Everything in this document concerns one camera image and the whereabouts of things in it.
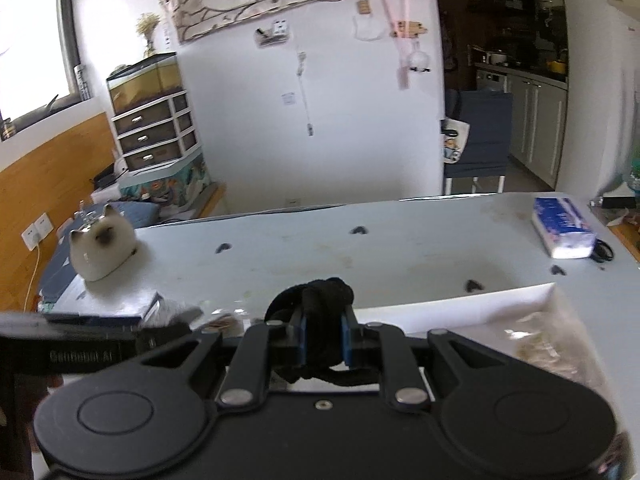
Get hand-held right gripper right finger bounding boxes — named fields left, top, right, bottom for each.
left=340, top=311, right=507, bottom=411

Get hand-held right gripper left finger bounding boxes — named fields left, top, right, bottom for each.
left=132, top=309, right=307, bottom=408

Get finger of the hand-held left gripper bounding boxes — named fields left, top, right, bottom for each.
left=135, top=320, right=195, bottom=358

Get black face mask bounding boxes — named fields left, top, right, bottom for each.
left=263, top=275, right=381, bottom=388

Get white shallow box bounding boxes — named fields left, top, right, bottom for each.
left=350, top=282, right=576, bottom=391

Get clear bag of beige cords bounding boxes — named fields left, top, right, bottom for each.
left=500, top=290, right=603, bottom=398

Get cat-shaped ceramic figure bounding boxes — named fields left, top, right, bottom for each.
left=68, top=203, right=137, bottom=281

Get colourful printed cabinet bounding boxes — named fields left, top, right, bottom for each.
left=119, top=154, right=211, bottom=212

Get white plastic drawer unit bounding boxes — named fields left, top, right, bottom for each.
left=110, top=90, right=202, bottom=171

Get printed tote bag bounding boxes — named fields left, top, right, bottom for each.
left=439, top=117, right=472, bottom=164

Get blue tissue pack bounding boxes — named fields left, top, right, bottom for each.
left=530, top=197, right=596, bottom=260

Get dark blue chair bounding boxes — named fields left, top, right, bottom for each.
left=442, top=89, right=514, bottom=196

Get glass fish tank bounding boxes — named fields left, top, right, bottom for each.
left=105, top=52, right=184, bottom=116

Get black scissors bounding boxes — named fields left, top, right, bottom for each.
left=589, top=239, right=616, bottom=264

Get grey kitchen base cabinet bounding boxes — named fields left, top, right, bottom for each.
left=504, top=72, right=571, bottom=189

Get white hanging plush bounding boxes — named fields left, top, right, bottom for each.
left=407, top=49, right=432, bottom=74

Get window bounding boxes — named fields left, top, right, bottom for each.
left=0, top=0, right=82, bottom=137

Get washing machine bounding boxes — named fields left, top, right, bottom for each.
left=475, top=69, right=509, bottom=94

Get pink ribbon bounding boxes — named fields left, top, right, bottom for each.
left=382, top=0, right=412, bottom=91

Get dried flowers in vase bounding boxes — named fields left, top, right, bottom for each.
left=135, top=12, right=161, bottom=59

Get white hanging bib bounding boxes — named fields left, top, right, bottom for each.
left=353, top=0, right=384, bottom=41

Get wooden clip rack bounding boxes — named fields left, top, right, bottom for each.
left=389, top=19, right=429, bottom=39

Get white power cable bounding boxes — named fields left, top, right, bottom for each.
left=22, top=244, right=44, bottom=314

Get white wall outlet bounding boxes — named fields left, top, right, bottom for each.
left=20, top=212, right=54, bottom=251

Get white hanging cable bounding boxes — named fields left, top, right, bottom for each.
left=297, top=50, right=316, bottom=137

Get clear wall holder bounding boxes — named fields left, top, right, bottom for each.
left=253, top=18, right=291, bottom=47

